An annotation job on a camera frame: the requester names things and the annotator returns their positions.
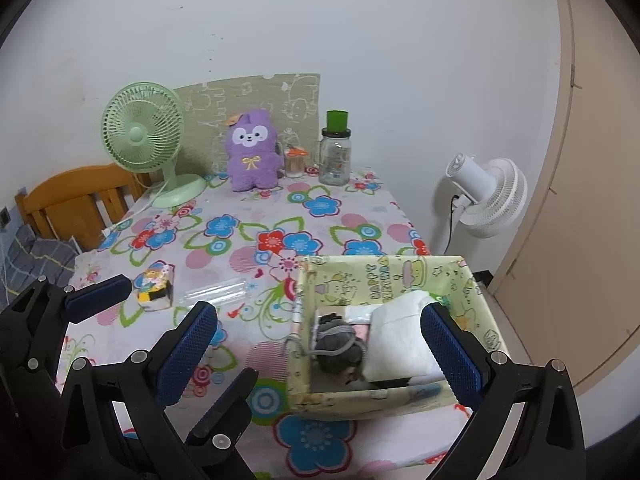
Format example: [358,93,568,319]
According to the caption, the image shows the beige door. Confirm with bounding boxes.
[487,0,640,396]

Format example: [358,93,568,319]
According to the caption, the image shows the toothpick holder with carrot lid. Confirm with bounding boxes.
[284,146,307,179]

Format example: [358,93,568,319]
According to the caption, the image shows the white cloth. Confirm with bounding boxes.
[361,290,451,381]

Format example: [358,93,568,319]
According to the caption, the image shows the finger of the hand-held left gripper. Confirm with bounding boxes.
[0,274,133,372]
[185,367,259,480]

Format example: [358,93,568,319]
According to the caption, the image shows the black fan cable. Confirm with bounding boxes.
[445,194,460,256]

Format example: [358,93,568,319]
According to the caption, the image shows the floral tablecloth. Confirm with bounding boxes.
[55,162,481,480]

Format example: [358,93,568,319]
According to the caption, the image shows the white standing fan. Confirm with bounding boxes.
[432,155,528,256]

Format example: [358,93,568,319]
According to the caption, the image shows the yellow cartoon print box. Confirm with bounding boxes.
[285,254,511,421]

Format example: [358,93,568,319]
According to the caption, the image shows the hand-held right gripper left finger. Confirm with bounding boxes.
[57,301,219,480]

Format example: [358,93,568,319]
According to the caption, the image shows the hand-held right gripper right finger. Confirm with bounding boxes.
[420,301,587,480]

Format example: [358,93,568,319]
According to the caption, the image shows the green patterned board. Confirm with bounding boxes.
[172,72,321,176]

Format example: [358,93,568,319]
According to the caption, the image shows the green desk fan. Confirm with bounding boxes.
[101,82,207,209]

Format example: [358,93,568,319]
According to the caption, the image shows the small white packet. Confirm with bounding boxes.
[344,305,381,326]

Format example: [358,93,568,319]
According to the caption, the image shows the purple plush toy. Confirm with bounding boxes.
[223,108,285,193]

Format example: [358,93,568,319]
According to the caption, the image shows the white fan cable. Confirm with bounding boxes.
[101,180,168,237]

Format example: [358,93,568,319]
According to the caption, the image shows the grey plaid bedding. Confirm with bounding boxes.
[0,222,78,311]

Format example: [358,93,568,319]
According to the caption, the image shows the glass jar with green cap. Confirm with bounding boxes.
[318,110,354,186]

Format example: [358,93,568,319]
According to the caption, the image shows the cartoon print tissue pack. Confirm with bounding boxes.
[132,261,175,312]

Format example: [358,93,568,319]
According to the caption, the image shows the wooden chair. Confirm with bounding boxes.
[15,164,153,253]

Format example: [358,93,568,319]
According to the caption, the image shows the dark grey cloth bundle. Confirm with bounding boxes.
[285,312,372,378]

